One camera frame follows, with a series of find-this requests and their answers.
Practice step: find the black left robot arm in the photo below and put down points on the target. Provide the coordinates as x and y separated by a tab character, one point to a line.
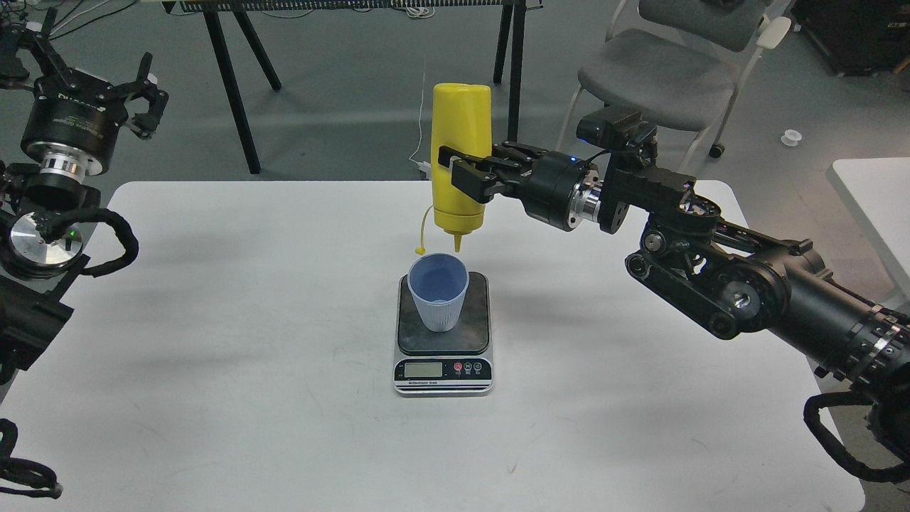
53	226

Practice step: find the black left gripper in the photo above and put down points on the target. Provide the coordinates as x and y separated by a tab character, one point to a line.
64	112

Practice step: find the white side table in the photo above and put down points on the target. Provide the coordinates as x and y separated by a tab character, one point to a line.
876	191

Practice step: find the yellow squeeze bottle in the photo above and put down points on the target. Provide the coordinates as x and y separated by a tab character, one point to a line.
461	120

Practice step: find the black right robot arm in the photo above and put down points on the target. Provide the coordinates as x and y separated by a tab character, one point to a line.
725	277

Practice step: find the white plastic spool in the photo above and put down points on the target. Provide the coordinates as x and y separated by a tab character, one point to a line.
791	138

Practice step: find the black cabinet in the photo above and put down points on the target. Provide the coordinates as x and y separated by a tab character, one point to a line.
857	38

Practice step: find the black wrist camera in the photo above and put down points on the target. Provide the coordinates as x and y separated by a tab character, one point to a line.
619	129

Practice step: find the blue ribbed plastic cup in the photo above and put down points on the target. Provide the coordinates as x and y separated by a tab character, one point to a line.
438	283

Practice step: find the black leg background table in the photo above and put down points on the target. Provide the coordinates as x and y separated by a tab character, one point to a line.
348	92

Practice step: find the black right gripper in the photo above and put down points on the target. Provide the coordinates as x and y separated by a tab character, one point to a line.
558	189

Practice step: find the grey office chair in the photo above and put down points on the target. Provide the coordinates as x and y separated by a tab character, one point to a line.
670	83

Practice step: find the digital kitchen scale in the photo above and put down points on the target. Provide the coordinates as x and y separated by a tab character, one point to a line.
458	362

